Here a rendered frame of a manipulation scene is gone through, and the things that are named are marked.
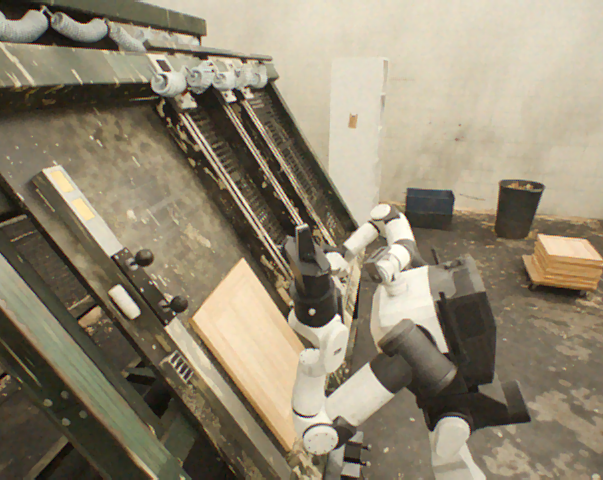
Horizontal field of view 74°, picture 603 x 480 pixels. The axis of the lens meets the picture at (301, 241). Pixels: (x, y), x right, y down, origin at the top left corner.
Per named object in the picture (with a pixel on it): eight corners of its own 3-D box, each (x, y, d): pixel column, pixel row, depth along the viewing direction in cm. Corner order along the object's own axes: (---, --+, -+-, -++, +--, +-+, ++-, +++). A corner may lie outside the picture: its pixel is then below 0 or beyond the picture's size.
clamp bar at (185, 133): (315, 353, 154) (370, 332, 145) (125, 73, 128) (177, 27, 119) (320, 337, 163) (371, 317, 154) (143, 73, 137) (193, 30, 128)
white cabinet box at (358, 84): (370, 231, 513) (383, 57, 433) (326, 227, 529) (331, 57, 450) (377, 216, 566) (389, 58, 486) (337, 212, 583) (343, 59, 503)
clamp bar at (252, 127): (336, 281, 208) (377, 262, 198) (205, 73, 182) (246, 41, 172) (339, 272, 217) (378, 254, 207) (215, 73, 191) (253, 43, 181)
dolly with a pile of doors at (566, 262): (593, 302, 355) (607, 261, 339) (528, 293, 370) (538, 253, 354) (573, 272, 408) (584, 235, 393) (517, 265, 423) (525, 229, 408)
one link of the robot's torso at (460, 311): (494, 332, 125) (463, 231, 115) (525, 415, 94) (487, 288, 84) (401, 350, 135) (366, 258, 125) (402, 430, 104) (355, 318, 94)
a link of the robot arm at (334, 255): (309, 272, 154) (338, 280, 152) (309, 266, 144) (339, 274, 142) (318, 245, 157) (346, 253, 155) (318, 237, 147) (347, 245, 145)
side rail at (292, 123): (344, 236, 274) (357, 229, 270) (256, 92, 250) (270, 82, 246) (345, 232, 282) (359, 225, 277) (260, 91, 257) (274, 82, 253)
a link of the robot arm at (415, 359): (405, 395, 93) (450, 358, 91) (404, 410, 85) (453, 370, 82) (371, 356, 96) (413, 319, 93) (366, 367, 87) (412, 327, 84)
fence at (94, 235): (275, 489, 104) (287, 486, 103) (30, 179, 83) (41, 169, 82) (280, 472, 109) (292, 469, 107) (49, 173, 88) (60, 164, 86)
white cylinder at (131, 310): (104, 293, 86) (127, 322, 88) (113, 288, 85) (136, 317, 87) (113, 286, 89) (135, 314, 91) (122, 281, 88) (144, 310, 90)
